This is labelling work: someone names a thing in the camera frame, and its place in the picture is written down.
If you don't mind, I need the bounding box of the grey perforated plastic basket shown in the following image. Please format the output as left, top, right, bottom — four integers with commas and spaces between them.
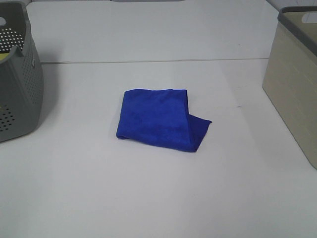
0, 1, 44, 142

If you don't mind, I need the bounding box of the blue towel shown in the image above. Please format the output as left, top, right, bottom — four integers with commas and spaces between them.
116, 89, 212, 152

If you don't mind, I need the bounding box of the beige storage bin grey rim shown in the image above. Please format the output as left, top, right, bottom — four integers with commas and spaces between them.
262, 6, 317, 168

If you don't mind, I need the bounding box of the yellow-green cloth in basket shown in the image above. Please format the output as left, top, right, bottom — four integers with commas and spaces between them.
0, 53, 9, 62

